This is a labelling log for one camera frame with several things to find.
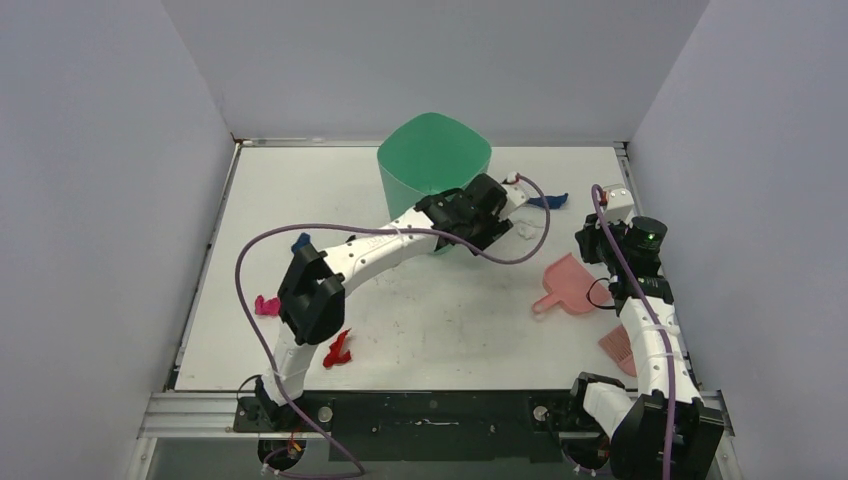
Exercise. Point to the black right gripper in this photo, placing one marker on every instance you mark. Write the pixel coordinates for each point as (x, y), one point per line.
(590, 240)

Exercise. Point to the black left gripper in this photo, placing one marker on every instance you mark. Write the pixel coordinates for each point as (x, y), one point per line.
(495, 225)

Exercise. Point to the green plastic bin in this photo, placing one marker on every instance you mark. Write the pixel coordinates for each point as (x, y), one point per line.
(430, 154)

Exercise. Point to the pink hand brush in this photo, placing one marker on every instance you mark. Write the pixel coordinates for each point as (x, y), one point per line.
(616, 345)

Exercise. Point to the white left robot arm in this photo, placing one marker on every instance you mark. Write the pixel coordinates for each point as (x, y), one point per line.
(316, 284)

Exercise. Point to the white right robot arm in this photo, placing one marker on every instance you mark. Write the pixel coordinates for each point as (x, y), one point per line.
(667, 431)

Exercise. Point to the white paper scraps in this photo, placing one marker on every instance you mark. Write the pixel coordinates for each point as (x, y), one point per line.
(527, 231)

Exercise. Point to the pink plastic dustpan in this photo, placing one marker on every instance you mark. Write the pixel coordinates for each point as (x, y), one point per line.
(571, 287)

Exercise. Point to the long blue paper scrap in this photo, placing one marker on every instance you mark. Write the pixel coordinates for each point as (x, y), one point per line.
(553, 202)

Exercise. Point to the small blue paper scrap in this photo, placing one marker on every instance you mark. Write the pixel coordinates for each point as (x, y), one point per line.
(302, 240)

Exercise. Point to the red paper scrap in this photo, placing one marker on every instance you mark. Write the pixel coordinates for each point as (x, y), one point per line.
(338, 353)

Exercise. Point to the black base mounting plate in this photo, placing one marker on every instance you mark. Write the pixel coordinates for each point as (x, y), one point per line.
(426, 425)

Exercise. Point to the magenta paper scrap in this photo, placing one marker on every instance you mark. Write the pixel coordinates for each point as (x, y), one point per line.
(267, 307)

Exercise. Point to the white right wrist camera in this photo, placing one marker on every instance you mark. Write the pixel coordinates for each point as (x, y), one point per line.
(616, 203)

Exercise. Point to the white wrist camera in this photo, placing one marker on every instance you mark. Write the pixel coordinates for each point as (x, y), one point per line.
(616, 203)
(516, 196)

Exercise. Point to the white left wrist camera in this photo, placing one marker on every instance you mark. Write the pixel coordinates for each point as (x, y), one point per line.
(516, 196)

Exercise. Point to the aluminium frame rail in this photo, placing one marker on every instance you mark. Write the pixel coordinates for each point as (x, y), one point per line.
(215, 414)

